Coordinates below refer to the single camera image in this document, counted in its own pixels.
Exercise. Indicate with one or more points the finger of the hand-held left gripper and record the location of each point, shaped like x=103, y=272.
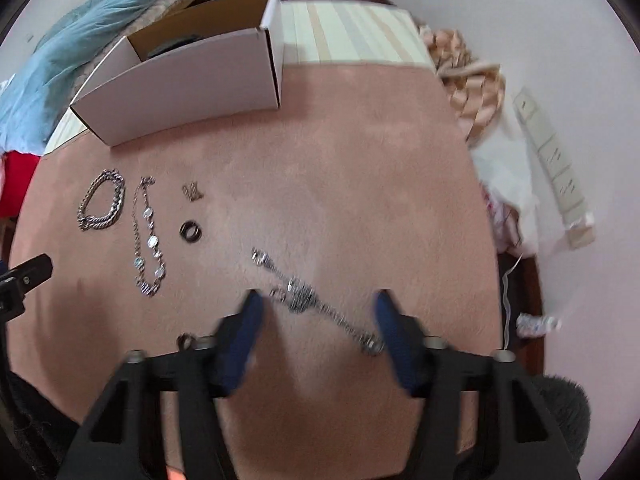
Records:
x=30, y=271

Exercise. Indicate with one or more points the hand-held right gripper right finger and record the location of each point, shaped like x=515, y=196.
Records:
x=392, y=340

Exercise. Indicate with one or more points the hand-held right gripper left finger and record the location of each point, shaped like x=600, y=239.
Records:
x=245, y=340

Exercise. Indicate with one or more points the small silver earrings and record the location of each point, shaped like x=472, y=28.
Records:
x=192, y=191

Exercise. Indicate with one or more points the white cardboard box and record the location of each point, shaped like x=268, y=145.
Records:
x=190, y=67

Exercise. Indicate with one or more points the red cloth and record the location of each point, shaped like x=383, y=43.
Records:
x=17, y=182

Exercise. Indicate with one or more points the crumpled patterned wrapper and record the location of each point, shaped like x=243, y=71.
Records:
x=536, y=324

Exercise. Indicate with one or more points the pink blanket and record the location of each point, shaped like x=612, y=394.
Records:
x=310, y=170

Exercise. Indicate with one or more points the dark grey fluffy cloth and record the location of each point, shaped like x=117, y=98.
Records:
x=565, y=420

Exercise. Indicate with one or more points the white plastic bag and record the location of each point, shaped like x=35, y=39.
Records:
x=505, y=185

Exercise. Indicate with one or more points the light blue blanket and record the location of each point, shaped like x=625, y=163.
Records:
x=75, y=45

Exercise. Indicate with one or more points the white power strip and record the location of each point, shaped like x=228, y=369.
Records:
x=555, y=160

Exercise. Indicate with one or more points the beige checkered cloth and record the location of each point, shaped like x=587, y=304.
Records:
x=470, y=90

